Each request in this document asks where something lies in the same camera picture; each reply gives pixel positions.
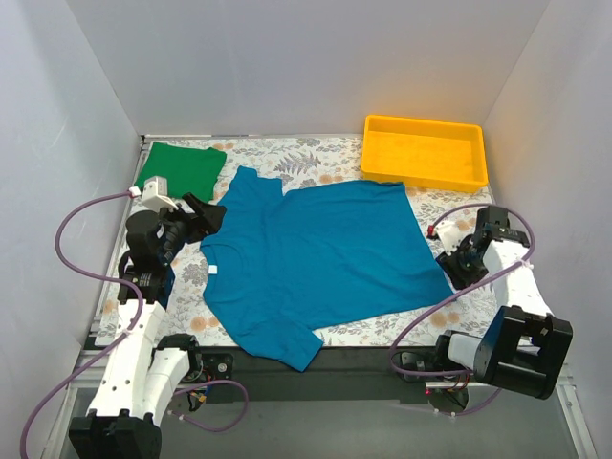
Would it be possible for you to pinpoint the blue t shirt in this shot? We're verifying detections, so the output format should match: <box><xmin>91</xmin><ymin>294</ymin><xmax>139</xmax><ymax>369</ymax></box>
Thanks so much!
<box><xmin>201</xmin><ymin>166</ymin><xmax>451</xmax><ymax>371</ymax></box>

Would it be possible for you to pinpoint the yellow plastic tray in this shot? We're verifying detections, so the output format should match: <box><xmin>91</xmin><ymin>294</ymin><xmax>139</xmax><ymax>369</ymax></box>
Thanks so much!
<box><xmin>361</xmin><ymin>115</ymin><xmax>489</xmax><ymax>193</ymax></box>

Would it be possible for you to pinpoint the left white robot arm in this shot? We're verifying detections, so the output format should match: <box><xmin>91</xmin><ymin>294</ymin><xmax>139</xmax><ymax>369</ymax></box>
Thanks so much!
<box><xmin>69</xmin><ymin>193</ymin><xmax>227</xmax><ymax>458</ymax></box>

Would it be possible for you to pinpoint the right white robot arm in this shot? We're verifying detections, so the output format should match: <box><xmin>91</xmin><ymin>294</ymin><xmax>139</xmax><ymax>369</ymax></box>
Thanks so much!
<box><xmin>427</xmin><ymin>206</ymin><xmax>573</xmax><ymax>400</ymax></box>

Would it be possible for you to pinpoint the folded green t shirt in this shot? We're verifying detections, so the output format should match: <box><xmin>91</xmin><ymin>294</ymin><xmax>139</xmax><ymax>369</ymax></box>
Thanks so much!
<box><xmin>135</xmin><ymin>142</ymin><xmax>227</xmax><ymax>202</ymax></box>

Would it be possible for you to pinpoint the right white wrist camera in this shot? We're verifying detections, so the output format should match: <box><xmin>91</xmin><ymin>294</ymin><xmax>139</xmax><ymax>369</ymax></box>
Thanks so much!
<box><xmin>426</xmin><ymin>221</ymin><xmax>463</xmax><ymax>255</ymax></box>

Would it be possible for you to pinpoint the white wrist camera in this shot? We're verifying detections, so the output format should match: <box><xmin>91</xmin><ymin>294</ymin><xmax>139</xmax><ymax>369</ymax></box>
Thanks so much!
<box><xmin>426</xmin><ymin>221</ymin><xmax>463</xmax><ymax>255</ymax></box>
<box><xmin>128</xmin><ymin>176</ymin><xmax>179</xmax><ymax>213</ymax></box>

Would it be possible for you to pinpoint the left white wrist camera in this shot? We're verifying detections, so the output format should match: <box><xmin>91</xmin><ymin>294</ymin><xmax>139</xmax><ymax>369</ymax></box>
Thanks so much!
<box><xmin>128</xmin><ymin>176</ymin><xmax>179</xmax><ymax>213</ymax></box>

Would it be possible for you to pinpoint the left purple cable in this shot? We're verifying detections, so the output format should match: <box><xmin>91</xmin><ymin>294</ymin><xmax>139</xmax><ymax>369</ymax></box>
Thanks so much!
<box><xmin>18</xmin><ymin>188</ymin><xmax>250</xmax><ymax>448</ymax></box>

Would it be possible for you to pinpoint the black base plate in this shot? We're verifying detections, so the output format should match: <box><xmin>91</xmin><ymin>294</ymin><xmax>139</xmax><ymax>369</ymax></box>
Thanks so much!
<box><xmin>147</xmin><ymin>346</ymin><xmax>492</xmax><ymax>405</ymax></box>

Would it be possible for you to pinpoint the aluminium frame rail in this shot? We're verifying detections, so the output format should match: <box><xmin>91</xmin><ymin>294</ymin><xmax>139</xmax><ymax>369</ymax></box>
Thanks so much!
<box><xmin>73</xmin><ymin>347</ymin><xmax>574</xmax><ymax>388</ymax></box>

